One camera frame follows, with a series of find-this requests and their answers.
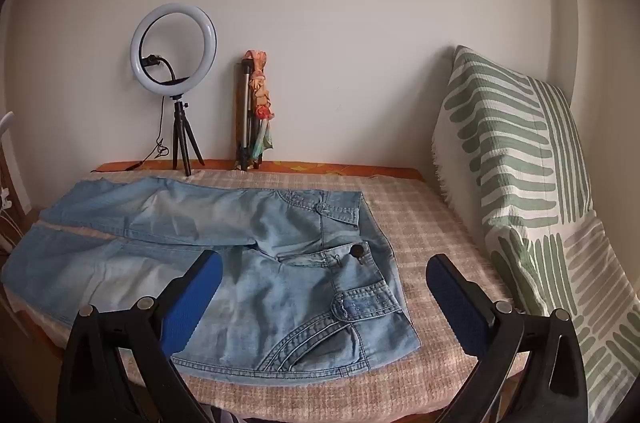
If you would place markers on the white curved bar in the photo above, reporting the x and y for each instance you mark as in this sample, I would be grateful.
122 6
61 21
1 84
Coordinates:
6 119

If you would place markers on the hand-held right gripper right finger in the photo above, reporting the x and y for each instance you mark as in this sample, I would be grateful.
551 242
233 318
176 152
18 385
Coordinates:
457 303

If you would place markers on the black mini tripod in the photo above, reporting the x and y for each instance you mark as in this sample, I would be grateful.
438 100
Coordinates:
180 143

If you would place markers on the light blue denim pants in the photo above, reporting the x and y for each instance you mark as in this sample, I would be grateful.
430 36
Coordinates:
280 253

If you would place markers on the dark striped cloth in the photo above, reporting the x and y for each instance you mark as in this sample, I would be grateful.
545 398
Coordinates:
227 417

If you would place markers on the beige checked blanket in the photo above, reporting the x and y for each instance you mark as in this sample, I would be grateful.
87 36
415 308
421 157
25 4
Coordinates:
425 228

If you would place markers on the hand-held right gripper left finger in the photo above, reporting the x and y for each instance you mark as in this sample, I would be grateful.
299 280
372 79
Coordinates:
192 298

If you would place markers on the folded colourful chair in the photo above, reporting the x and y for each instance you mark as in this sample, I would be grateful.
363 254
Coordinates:
245 113

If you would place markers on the orange patterned scarf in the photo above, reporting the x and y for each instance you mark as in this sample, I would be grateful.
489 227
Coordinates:
260 93

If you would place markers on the green patterned white cover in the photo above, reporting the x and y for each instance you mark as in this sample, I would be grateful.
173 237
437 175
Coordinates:
510 143

